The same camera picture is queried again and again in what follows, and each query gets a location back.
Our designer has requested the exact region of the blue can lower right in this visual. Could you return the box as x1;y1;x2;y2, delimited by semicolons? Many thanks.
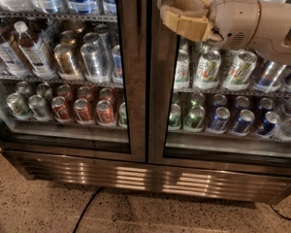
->
230;109;255;136

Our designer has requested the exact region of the white green can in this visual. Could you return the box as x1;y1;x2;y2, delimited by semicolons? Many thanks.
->
223;50;257;91
194;50;221;89

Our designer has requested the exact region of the steel fridge base grille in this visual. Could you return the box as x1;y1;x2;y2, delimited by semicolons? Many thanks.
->
0;149;291;205

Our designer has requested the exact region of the gold soda can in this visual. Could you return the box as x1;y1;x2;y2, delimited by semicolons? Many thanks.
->
54;43;82;80

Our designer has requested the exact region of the black floor cable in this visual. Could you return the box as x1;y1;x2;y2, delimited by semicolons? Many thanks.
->
72;186;105;233

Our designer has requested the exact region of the green silver can left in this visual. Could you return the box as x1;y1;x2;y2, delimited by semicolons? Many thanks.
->
6;92;32;119

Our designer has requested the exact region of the brown tea bottle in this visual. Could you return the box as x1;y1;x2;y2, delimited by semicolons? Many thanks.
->
0;25;31;78
14;21;55;80

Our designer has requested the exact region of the fridge glass door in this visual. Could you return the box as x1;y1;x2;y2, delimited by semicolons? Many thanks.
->
148;0;291;178
0;0;146;162

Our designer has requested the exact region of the red soda can left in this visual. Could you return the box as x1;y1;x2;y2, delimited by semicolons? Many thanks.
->
51;96;73;122

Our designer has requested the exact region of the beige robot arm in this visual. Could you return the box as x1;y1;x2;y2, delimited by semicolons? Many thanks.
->
157;0;291;66

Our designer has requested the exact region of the red soda can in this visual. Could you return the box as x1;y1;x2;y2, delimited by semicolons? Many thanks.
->
51;96;73;122
96;100;115;123
74;98;94;123

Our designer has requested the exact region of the green can lower shelf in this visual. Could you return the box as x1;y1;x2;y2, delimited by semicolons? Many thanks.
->
184;106;205;132

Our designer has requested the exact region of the brown tea bottle right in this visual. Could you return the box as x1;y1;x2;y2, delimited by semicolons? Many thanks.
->
14;21;55;80

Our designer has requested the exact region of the brown tea bottle left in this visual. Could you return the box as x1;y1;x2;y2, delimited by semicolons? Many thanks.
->
0;25;31;78

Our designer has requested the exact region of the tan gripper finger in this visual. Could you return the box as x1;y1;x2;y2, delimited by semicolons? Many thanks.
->
157;0;213;17
160;5;213;42

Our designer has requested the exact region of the red soda can middle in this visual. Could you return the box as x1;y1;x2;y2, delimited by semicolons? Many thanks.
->
74;98;94;123

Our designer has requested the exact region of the white green can centre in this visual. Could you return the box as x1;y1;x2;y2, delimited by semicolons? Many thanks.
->
194;50;221;89

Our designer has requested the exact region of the white green can right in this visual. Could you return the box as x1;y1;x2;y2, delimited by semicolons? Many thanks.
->
223;50;257;91

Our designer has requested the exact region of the black cable at right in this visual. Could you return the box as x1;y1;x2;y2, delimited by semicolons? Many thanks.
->
270;204;291;221

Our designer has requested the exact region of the red soda can right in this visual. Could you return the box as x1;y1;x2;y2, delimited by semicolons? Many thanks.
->
96;100;115;123

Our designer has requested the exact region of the blue can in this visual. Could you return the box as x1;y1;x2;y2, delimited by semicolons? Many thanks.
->
230;109;255;136
207;107;230;134

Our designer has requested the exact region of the blue can lower left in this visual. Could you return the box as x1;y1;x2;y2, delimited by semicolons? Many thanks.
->
207;107;230;134

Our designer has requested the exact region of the silver soda can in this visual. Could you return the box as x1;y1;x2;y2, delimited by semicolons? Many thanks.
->
81;43;107;83

